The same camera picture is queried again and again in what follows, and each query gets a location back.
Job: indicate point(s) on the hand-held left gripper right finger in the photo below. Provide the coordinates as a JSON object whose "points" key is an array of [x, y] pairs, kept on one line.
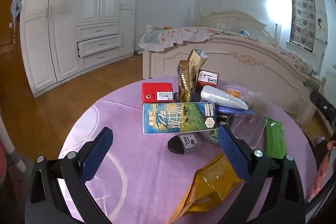
{"points": [[233, 153]]}

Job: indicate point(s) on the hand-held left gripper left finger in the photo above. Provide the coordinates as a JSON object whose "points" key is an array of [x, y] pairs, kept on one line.
{"points": [[97, 153]]}

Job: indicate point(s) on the clear plastic tray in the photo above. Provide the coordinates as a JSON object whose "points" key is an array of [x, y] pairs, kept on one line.
{"points": [[249, 129]]}

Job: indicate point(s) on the black and clear plastic container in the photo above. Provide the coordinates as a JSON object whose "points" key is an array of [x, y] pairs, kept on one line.
{"points": [[181, 144]]}

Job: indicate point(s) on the person's right hand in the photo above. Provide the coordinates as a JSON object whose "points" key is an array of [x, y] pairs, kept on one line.
{"points": [[321, 174]]}

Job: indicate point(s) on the green gum pack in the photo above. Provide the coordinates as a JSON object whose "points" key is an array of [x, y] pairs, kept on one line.
{"points": [[214, 138]]}

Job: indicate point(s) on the black card packet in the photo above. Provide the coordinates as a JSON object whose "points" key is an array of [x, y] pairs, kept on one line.
{"points": [[223, 118]]}

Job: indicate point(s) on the purple tablecloth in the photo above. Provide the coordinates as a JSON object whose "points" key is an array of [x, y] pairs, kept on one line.
{"points": [[136, 166]]}

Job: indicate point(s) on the bright green flat packet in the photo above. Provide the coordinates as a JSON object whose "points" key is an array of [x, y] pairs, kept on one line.
{"points": [[274, 140]]}

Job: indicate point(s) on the yellow bag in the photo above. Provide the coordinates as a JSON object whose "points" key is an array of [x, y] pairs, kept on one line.
{"points": [[207, 187]]}

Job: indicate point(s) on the white plastic bag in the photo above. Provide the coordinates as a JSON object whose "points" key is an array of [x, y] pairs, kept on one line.
{"points": [[220, 98]]}

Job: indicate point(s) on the orange plastic bag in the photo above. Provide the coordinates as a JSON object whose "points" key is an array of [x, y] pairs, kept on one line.
{"points": [[233, 92]]}

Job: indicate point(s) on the blue and green milk carton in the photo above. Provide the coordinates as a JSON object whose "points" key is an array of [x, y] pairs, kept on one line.
{"points": [[178, 117]]}

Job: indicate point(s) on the red and white box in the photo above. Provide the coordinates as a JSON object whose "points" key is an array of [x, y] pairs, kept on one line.
{"points": [[208, 79]]}

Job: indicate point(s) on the white pole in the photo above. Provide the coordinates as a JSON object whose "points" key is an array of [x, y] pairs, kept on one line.
{"points": [[11, 142]]}

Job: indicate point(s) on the gold sachet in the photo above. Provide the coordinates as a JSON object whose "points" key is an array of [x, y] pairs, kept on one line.
{"points": [[197, 61], [183, 82]]}

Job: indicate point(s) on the patterned window blind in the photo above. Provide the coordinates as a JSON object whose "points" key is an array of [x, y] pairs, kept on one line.
{"points": [[302, 19]]}

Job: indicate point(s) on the blue plush toy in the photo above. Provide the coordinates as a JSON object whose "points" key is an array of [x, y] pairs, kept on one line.
{"points": [[245, 33]]}

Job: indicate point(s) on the wooden door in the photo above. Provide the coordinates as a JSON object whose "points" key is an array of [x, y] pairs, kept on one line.
{"points": [[10, 61]]}

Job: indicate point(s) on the floral quilt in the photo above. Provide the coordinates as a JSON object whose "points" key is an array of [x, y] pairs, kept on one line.
{"points": [[178, 36]]}

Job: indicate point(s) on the white wardrobe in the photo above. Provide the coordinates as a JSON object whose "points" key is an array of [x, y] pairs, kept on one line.
{"points": [[78, 19]]}

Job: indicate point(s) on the blue hanging bag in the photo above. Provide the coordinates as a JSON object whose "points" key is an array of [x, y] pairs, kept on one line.
{"points": [[15, 7]]}

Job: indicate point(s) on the wall poster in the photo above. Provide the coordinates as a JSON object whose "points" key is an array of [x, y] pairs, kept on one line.
{"points": [[320, 26]]}

